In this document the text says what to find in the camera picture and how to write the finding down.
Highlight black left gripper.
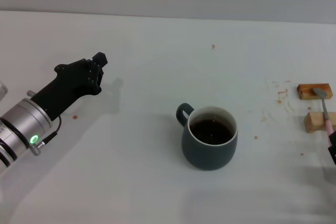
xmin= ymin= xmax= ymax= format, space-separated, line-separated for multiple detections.
xmin=30 ymin=52 xmax=108 ymax=122

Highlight pink handled metal spoon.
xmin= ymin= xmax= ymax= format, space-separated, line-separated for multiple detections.
xmin=312 ymin=88 xmax=335 ymax=137

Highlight dark grey ceramic cup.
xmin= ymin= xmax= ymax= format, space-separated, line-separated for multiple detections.
xmin=175 ymin=102 xmax=239 ymax=171

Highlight light wooden block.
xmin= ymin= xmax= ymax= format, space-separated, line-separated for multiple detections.
xmin=303 ymin=111 xmax=336 ymax=133

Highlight dark stained wooden block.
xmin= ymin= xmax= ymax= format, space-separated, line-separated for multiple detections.
xmin=297 ymin=83 xmax=333 ymax=101

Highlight dark coffee liquid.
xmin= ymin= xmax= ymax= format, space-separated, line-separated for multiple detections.
xmin=189 ymin=119 xmax=235 ymax=145

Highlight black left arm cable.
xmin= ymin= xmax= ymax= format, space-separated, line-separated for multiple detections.
xmin=39 ymin=115 xmax=62 ymax=146

